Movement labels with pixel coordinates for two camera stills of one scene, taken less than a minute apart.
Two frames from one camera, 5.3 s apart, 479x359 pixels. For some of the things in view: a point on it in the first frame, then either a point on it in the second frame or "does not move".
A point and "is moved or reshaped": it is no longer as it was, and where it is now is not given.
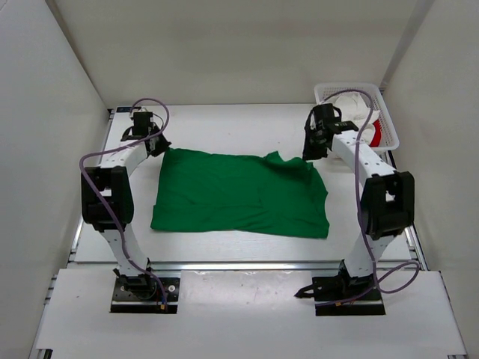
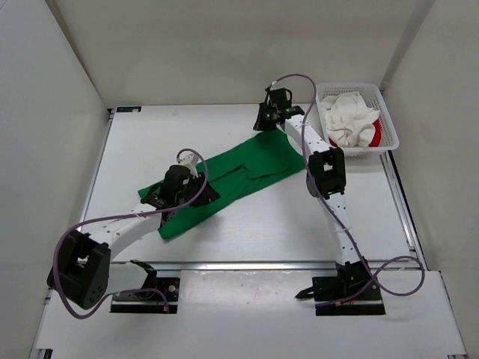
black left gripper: [162, 147] to [209, 195]
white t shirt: [355, 108] does not move
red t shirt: [376, 141] does not move
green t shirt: [217, 193] is moved or reshaped
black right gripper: [309, 154] to [262, 125]
